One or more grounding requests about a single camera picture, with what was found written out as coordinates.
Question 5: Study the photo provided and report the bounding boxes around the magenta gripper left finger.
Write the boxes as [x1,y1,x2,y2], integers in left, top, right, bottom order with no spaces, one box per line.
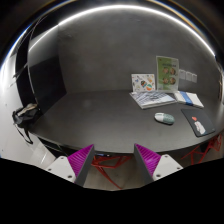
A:
[46,145,95,186]

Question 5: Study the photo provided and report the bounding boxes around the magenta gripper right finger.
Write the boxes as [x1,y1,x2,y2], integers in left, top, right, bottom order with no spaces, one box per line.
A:
[134,144,182,184]

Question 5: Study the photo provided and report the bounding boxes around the green white computer mouse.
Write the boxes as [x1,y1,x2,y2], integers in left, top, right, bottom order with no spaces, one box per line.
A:
[154,113,175,125]

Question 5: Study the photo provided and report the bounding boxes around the striped grey magazine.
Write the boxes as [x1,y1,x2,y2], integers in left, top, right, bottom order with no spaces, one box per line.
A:
[130,91,176,109]

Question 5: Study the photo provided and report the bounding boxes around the white blue booklet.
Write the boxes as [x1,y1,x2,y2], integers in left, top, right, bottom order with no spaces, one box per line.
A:
[174,91,204,108]

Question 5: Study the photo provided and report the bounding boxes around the white sticker card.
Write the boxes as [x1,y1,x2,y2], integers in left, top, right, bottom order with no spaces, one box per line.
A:
[131,74,156,92]

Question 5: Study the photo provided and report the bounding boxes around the green standing poster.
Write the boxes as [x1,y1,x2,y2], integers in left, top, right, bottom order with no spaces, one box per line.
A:
[156,56,179,92]

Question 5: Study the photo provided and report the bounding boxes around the red chair frame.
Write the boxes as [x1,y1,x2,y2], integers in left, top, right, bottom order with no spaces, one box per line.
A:
[183,134,222,165]
[91,155,131,189]

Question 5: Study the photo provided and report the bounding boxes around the red right chair frame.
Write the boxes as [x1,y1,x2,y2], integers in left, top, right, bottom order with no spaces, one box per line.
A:
[183,134,222,165]

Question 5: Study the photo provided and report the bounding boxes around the white wall switch plates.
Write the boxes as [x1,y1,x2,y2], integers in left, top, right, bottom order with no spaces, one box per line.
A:
[179,69,197,83]

